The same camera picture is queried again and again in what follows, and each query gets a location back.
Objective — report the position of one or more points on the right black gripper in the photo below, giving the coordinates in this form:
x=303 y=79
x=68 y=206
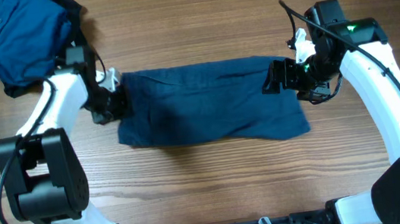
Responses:
x=288 y=66

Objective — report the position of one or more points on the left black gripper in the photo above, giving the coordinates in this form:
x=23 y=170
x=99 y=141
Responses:
x=123 y=111

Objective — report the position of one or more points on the dark navy blue shorts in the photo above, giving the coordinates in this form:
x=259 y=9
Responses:
x=196 y=104

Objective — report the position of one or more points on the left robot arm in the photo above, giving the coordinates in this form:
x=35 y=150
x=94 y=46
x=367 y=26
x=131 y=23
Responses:
x=42 y=180

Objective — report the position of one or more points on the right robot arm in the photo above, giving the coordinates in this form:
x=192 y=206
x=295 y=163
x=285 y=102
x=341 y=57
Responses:
x=357 y=51

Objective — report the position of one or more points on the black folded garment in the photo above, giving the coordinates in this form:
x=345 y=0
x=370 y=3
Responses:
x=74 y=20

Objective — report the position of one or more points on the folded blue button shirt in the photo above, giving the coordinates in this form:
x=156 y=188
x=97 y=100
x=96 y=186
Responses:
x=15 y=39

